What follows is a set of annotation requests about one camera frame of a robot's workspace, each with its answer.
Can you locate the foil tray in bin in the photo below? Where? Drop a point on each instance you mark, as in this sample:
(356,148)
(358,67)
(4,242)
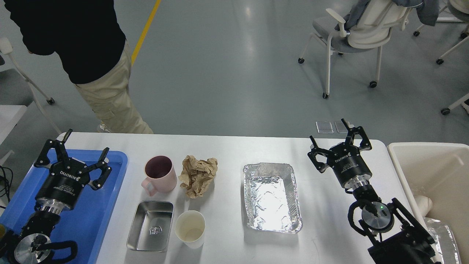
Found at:
(445,242)

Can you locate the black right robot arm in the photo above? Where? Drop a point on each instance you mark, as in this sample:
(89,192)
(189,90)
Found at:
(396,235)

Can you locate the pink mug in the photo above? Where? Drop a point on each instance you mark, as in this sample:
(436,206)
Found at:
(160,175)

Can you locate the white side table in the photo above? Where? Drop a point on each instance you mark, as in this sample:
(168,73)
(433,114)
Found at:
(9,117)

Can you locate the beige plastic bin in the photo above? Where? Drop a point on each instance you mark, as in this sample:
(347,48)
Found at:
(439,171)

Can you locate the white paper cup in bin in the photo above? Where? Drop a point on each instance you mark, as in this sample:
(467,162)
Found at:
(424,204)

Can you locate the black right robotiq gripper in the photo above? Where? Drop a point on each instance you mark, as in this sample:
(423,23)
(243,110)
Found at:
(348,167)

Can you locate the crumpled brown paper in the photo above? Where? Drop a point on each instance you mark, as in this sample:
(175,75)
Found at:
(197,175)

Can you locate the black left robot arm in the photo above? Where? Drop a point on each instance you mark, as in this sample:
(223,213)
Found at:
(33,244)

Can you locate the white office chair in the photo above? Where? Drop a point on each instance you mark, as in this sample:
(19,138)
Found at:
(372,31)

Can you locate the blue plastic tray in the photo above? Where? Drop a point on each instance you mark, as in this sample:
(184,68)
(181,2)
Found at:
(86,224)

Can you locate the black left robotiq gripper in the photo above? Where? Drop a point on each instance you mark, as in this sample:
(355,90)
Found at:
(64,182)

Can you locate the person in beige trousers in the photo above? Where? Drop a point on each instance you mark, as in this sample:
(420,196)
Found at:
(94,52)

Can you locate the stainless steel rectangular dish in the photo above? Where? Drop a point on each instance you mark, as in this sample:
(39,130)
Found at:
(150,229)

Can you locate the aluminium foil tray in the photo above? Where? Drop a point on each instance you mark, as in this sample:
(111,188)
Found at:
(271,198)

